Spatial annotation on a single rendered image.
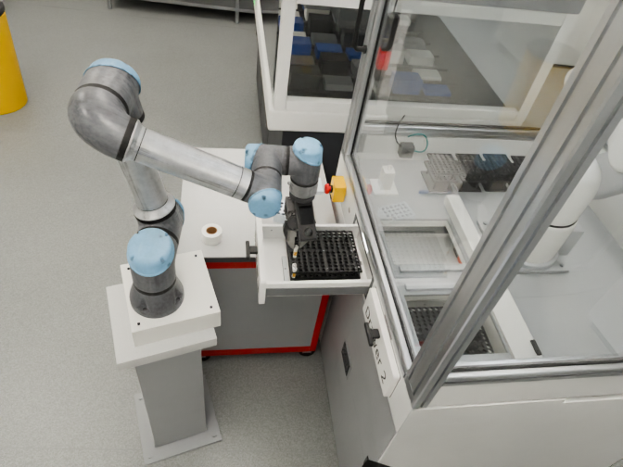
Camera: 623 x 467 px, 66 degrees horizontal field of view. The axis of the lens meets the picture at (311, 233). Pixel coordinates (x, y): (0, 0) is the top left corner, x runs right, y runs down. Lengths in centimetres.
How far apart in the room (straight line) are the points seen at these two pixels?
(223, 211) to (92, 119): 87
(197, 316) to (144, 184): 41
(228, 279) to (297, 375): 70
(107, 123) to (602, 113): 85
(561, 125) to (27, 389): 218
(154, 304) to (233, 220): 53
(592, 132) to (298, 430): 177
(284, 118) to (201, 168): 112
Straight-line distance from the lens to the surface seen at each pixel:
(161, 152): 107
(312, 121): 218
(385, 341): 134
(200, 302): 147
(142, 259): 129
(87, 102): 109
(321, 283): 146
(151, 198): 133
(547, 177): 76
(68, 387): 237
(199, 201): 188
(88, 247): 283
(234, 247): 171
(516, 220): 80
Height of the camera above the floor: 202
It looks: 45 degrees down
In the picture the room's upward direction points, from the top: 10 degrees clockwise
